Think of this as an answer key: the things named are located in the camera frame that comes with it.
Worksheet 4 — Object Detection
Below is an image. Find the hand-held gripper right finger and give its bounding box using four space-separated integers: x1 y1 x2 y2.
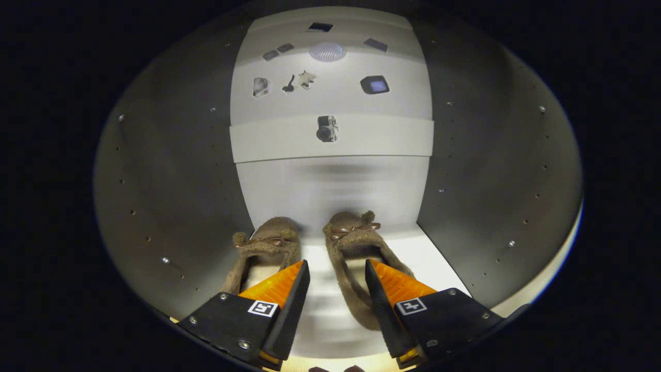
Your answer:
365 258 504 370

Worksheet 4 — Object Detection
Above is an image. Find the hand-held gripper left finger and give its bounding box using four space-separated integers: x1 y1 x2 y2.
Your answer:
177 259 311 371

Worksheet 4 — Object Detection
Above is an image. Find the brown fuzzy shoe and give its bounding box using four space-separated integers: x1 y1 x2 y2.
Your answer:
323 210 416 331
222 217 303 296

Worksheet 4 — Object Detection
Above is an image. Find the dark grey shoe cabinet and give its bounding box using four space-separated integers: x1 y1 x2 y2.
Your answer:
93 0 584 362

